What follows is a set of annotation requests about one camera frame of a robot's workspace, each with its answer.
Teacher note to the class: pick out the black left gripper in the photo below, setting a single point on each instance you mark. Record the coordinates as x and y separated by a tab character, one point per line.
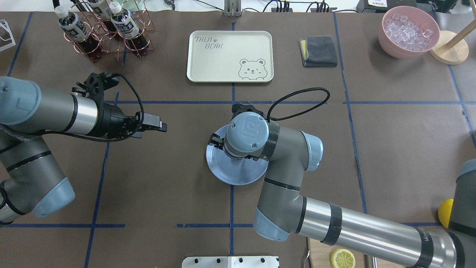
112	120

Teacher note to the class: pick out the lemon half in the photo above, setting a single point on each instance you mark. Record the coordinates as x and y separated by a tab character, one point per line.
342	258

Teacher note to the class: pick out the white cup rack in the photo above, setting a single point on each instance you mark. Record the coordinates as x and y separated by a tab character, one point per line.
7	40

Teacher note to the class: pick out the wooden stand with carton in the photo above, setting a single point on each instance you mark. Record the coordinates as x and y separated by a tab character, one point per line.
451	47

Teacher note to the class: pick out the copper wire bottle rack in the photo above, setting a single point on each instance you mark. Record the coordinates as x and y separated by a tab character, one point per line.
101	36

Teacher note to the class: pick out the blue plate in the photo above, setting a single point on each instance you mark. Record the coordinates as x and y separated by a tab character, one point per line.
233	171

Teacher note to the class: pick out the pink bowl of ice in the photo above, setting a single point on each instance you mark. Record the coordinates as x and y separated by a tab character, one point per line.
407	32

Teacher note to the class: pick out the grey folded cloth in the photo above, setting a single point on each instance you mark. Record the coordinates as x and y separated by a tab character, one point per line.
318	51

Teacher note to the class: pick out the wooden cutting board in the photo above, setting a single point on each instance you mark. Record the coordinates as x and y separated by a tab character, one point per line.
321	255

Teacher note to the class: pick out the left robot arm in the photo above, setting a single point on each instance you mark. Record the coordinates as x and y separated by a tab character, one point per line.
37	184

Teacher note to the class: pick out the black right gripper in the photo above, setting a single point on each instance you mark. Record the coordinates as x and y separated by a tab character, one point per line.
214	140

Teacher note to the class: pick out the cream bear tray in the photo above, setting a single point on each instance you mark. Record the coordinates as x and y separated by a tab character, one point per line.
230	57

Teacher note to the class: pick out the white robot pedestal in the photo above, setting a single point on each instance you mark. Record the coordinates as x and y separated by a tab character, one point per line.
231	262

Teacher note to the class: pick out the aluminium frame post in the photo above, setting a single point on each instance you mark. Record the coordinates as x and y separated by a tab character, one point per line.
232	8

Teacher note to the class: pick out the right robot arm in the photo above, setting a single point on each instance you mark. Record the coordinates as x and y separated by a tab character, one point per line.
403	194

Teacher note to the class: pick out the yellow lemon front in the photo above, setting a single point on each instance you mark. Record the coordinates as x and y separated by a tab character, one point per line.
444	212

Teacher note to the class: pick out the dark bottle white cap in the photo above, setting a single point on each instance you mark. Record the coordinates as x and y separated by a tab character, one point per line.
78	33

